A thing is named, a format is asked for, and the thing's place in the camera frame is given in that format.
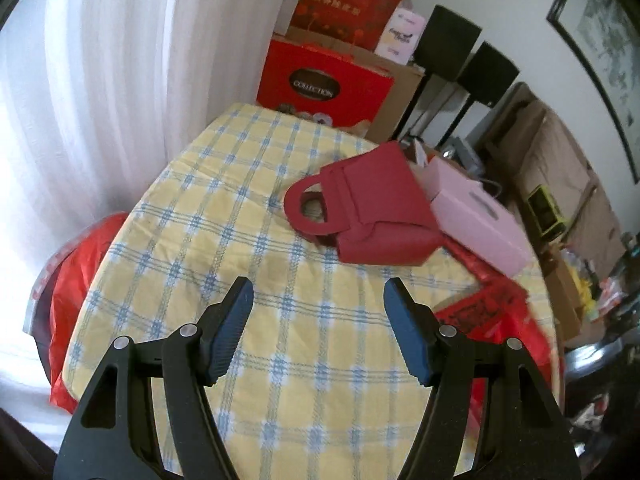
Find pink box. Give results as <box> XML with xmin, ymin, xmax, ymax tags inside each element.
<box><xmin>420</xmin><ymin>156</ymin><xmax>535</xmax><ymax>278</ymax></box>

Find white appliance box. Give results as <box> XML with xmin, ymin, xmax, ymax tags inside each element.
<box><xmin>440</xmin><ymin>137</ymin><xmax>483</xmax><ymax>171</ymax></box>

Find large beige cushion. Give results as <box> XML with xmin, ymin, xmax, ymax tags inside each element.
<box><xmin>515</xmin><ymin>102</ymin><xmax>601</xmax><ymax>221</ymax></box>

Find red cookie box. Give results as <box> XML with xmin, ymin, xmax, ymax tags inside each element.
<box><xmin>256</xmin><ymin>40</ymin><xmax>396</xmax><ymax>126</ymax></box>

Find red plastic bag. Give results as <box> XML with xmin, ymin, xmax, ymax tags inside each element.
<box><xmin>30</xmin><ymin>212</ymin><xmax>131</xmax><ymax>411</ymax></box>

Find yellow checked tablecloth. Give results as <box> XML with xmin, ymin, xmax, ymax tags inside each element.
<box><xmin>62</xmin><ymin>102</ymin><xmax>563</xmax><ymax>480</ymax></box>

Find framed ink painting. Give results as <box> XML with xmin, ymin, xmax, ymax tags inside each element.
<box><xmin>546</xmin><ymin>0</ymin><xmax>640</xmax><ymax>184</ymax></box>

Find brown sofa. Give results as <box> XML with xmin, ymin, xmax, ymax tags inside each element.
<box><xmin>482</xmin><ymin>81</ymin><xmax>631</xmax><ymax>321</ymax></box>

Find long red foil packet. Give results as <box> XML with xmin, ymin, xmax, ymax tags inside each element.
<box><xmin>432</xmin><ymin>247</ymin><xmax>533</xmax><ymax>333</ymax></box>

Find large brown cardboard box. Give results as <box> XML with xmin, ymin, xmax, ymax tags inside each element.
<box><xmin>272</xmin><ymin>27</ymin><xmax>426</xmax><ymax>143</ymax></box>

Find dark red handbag-shaped box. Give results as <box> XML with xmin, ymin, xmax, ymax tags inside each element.
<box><xmin>283</xmin><ymin>141</ymin><xmax>446</xmax><ymax>264</ymax></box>

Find red gold-print gift bag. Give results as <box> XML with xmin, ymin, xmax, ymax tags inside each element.
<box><xmin>289</xmin><ymin>0</ymin><xmax>407</xmax><ymax>53</ymax></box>

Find black speaker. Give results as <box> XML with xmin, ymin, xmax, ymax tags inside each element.
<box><xmin>414</xmin><ymin>5</ymin><xmax>483</xmax><ymax>82</ymax></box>
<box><xmin>457</xmin><ymin>42</ymin><xmax>521</xmax><ymax>108</ymax></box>

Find white curtain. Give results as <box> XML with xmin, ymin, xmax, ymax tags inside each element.
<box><xmin>0</xmin><ymin>0</ymin><xmax>316</xmax><ymax>396</ymax></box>

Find green portable power station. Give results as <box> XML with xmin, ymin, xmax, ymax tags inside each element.
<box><xmin>527</xmin><ymin>185</ymin><xmax>571</xmax><ymax>241</ymax></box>

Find shallow cardboard tray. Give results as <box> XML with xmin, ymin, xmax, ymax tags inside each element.
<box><xmin>542</xmin><ymin>255</ymin><xmax>591</xmax><ymax>336</ymax></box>

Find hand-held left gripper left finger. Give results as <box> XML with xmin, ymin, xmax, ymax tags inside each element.
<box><xmin>52</xmin><ymin>276</ymin><xmax>255</xmax><ymax>480</ymax></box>

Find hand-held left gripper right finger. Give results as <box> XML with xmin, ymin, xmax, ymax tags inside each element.
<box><xmin>384</xmin><ymin>277</ymin><xmax>583</xmax><ymax>480</ymax></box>

